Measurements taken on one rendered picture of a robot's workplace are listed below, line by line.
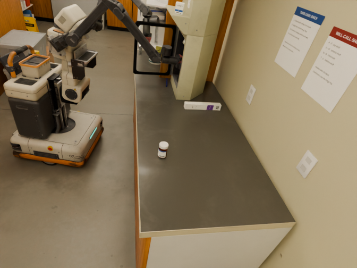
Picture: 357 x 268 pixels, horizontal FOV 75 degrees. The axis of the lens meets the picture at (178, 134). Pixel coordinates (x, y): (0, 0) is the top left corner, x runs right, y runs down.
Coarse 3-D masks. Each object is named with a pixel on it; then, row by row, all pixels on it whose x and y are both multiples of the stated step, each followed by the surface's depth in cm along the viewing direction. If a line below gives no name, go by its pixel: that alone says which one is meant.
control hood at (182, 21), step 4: (168, 8) 155; (172, 8) 157; (172, 12) 146; (184, 12) 152; (172, 16) 139; (176, 16) 140; (180, 16) 140; (184, 16) 141; (188, 16) 143; (176, 20) 141; (180, 20) 141; (184, 20) 142; (188, 20) 142; (180, 24) 143; (184, 24) 143; (188, 24) 144; (180, 28) 144; (184, 28) 145; (184, 32) 146
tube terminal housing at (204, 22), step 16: (192, 0) 137; (208, 0) 137; (224, 0) 149; (192, 16) 141; (208, 16) 143; (192, 32) 147; (208, 32) 152; (192, 48) 153; (208, 48) 163; (192, 64) 160; (208, 64) 175; (192, 80) 168; (176, 96) 174; (192, 96) 179
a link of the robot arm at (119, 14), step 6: (114, 12) 142; (120, 12) 142; (126, 12) 148; (120, 18) 145; (126, 18) 147; (126, 24) 150; (132, 24) 150; (132, 30) 153; (138, 30) 153; (138, 36) 155; (144, 36) 159; (138, 42) 158; (144, 42) 158; (144, 48) 161; (150, 48) 161; (150, 54) 163; (156, 54) 164
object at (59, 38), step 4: (60, 36) 157; (52, 40) 156; (56, 40) 157; (60, 40) 157; (64, 40) 157; (52, 44) 156; (56, 44) 158; (60, 44) 158; (64, 44) 159; (56, 48) 158; (60, 48) 161
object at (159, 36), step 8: (144, 32) 169; (152, 32) 171; (160, 32) 172; (168, 32) 174; (152, 40) 174; (160, 40) 176; (168, 40) 177; (160, 48) 180; (144, 56) 180; (144, 64) 184; (152, 64) 186; (160, 64) 188; (160, 72) 192
